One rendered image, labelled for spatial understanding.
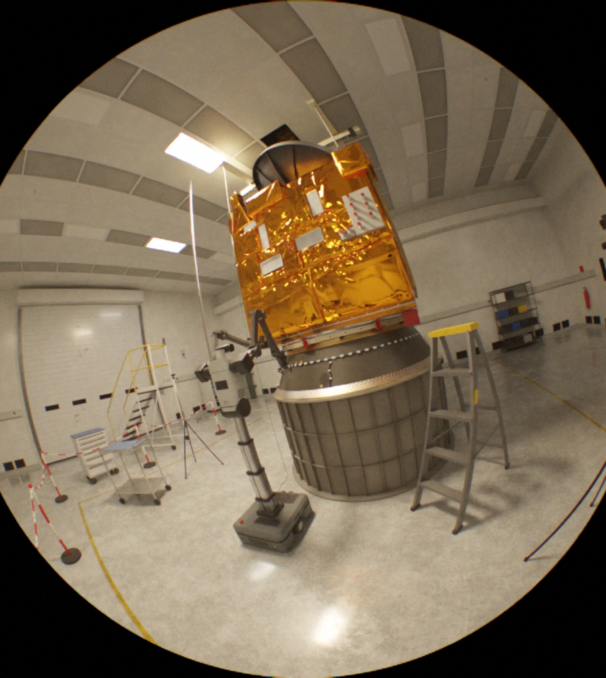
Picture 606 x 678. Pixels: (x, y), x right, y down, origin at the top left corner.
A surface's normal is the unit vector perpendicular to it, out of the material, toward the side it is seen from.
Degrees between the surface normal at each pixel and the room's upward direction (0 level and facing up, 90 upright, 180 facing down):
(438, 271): 90
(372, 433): 90
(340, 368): 62
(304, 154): 136
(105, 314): 90
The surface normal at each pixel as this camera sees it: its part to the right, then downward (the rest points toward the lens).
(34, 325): 0.85, -0.23
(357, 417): -0.25, 0.02
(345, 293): -0.51, 0.10
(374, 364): -0.13, -0.49
